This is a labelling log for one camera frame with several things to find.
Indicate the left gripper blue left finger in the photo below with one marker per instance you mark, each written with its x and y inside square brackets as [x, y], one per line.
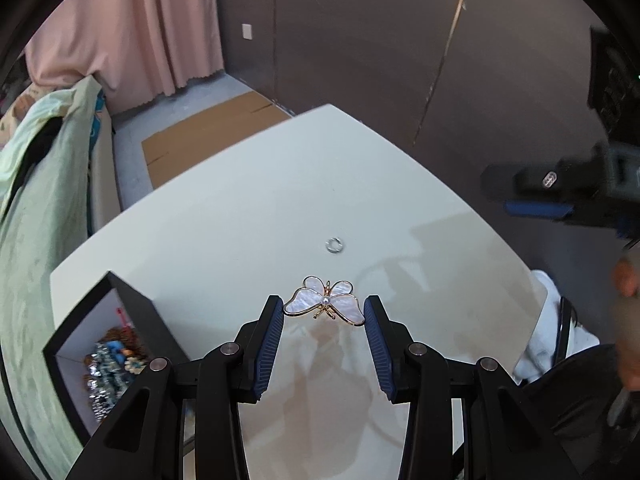
[259, 341]

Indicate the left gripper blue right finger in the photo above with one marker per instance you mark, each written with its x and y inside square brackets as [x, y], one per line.
[388, 341]

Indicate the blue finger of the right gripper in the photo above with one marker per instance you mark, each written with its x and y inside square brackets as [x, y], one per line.
[538, 210]
[525, 183]

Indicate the pearl butterfly brooch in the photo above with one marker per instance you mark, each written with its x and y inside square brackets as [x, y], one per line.
[317, 297]

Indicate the black jewelry box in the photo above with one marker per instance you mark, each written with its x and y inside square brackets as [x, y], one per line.
[101, 348]

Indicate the person right hand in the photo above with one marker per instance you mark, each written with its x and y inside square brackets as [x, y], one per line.
[626, 318]

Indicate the dark wardrobe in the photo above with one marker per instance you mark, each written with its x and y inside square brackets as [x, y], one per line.
[458, 84]

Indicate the white table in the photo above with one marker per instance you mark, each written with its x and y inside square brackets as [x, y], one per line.
[320, 194]

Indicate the flat brown cardboard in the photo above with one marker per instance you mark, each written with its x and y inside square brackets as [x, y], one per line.
[179, 147]

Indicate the light green duvet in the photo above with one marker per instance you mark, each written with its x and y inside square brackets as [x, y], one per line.
[79, 108]

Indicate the bed with green sheet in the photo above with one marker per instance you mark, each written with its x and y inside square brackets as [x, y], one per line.
[47, 221]

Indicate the printed pillow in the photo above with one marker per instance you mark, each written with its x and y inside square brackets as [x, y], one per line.
[18, 110]

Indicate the white wall outlet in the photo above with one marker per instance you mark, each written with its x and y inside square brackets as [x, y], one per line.
[247, 31]

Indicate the pink curtain near wall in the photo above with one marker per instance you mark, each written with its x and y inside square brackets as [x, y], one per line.
[135, 49]

